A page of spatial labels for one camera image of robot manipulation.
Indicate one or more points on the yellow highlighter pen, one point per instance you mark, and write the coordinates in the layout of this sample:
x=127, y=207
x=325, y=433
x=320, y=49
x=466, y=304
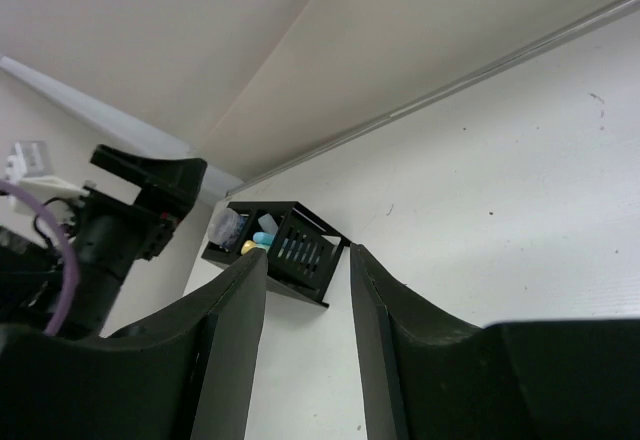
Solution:
x=247, y=246

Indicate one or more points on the blue highlighter pen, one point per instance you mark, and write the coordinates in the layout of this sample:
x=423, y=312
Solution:
x=263, y=238

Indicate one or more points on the clear jar of paper clips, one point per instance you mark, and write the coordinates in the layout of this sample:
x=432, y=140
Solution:
x=225, y=228

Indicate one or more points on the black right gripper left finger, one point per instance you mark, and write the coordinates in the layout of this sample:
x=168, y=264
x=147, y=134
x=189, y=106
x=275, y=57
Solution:
x=184, y=372

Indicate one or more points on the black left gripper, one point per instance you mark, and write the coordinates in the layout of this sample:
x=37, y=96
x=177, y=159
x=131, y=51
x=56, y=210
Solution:
x=113, y=235

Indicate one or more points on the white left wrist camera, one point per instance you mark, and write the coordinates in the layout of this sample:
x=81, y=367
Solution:
x=29, y=167

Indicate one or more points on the orange capped lead case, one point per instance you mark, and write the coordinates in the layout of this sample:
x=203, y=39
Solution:
x=268, y=224

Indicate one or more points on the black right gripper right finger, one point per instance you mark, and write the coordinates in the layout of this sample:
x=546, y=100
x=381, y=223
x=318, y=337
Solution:
x=426, y=374

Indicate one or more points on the black slotted organizer box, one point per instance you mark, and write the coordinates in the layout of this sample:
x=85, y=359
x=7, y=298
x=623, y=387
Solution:
x=303, y=256

